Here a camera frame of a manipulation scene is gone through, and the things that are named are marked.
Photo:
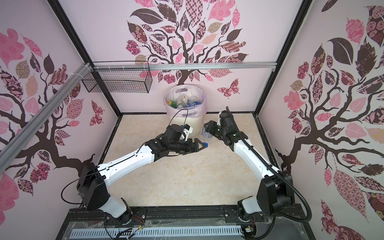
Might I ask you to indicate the green bottle yellow cap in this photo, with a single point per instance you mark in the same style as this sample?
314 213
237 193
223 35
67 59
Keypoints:
172 104

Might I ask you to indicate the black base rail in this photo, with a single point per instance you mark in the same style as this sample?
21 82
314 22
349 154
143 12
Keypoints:
228 213

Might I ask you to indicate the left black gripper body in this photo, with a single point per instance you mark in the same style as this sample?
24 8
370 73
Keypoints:
181 146

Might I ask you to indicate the white ribbed waste bin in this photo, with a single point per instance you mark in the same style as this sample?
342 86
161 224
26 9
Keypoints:
195 123

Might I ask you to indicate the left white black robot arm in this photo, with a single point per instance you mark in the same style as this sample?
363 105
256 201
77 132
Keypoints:
95 180

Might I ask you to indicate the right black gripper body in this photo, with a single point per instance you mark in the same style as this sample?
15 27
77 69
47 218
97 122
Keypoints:
223 134

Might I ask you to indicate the black wire mesh basket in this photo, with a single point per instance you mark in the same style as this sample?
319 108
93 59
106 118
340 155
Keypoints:
119 77

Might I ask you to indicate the crushed clear bottle blue cap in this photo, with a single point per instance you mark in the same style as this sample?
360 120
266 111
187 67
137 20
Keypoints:
206 137

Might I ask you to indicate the aluminium horizontal back rail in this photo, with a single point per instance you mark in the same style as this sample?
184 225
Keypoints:
200 66

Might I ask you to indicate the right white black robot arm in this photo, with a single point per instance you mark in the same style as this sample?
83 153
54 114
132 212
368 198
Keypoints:
273 193

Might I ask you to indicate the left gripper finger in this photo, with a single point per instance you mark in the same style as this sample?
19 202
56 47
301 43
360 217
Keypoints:
199 144
196 149

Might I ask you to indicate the aluminium left side rail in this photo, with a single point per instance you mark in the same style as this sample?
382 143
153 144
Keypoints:
11 150

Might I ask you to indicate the white slotted cable duct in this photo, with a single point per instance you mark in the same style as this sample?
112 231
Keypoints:
154 232

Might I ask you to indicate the clear bottle bird label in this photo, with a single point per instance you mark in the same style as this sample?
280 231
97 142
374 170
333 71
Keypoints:
182 101

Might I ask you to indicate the pink plastic bin liner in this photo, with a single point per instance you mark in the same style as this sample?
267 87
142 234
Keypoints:
188 97

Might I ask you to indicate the Pocari bottle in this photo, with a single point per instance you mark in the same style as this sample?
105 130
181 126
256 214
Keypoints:
193 101

